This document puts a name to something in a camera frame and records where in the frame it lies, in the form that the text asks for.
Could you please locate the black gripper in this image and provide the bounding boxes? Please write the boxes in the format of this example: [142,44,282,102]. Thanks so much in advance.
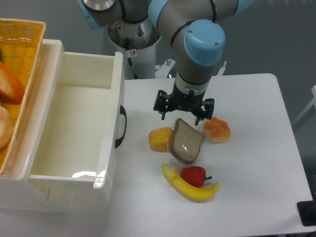
[153,83,214,126]

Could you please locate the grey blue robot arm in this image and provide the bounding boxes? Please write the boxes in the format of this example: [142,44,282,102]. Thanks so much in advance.
[78,0,251,122]

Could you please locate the brown toast slice in wrap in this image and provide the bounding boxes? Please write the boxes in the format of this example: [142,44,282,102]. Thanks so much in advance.
[167,118,204,165]

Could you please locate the orange bread roll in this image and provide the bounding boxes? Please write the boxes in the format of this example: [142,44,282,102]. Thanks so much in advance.
[202,117,231,143]

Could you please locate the yellow bell pepper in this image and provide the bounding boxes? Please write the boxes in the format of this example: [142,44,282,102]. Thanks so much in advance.
[148,127,172,152]

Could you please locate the red bell pepper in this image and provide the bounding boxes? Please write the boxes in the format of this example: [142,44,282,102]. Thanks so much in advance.
[181,166,212,188]

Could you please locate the yellow banana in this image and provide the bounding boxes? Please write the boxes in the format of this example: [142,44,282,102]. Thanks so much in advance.
[161,163,220,202]

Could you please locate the white plastic drawer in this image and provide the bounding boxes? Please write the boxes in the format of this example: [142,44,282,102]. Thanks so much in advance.
[31,52,124,211]

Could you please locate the black device at table edge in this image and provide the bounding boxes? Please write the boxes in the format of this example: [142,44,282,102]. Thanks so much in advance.
[297,200,316,227]

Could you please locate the orange croissant bread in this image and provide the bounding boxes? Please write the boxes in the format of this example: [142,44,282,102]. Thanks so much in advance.
[0,62,25,104]

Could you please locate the yellow woven basket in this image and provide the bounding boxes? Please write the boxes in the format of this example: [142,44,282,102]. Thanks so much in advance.
[0,18,46,174]

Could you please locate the pale bread roll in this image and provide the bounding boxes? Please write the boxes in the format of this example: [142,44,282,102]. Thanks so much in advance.
[0,106,13,149]

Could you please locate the white drawer cabinet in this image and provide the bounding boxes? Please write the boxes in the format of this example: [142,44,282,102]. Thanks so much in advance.
[0,39,64,212]

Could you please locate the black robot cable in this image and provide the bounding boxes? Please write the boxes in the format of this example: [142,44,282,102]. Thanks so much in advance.
[126,39,138,80]

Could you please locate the black drawer handle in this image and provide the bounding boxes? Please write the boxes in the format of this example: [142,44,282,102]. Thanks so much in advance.
[115,105,127,149]

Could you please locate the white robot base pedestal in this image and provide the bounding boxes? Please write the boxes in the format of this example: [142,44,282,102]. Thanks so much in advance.
[108,17,161,79]

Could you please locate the white frame right edge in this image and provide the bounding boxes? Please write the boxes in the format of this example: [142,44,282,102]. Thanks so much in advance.
[292,85,316,132]

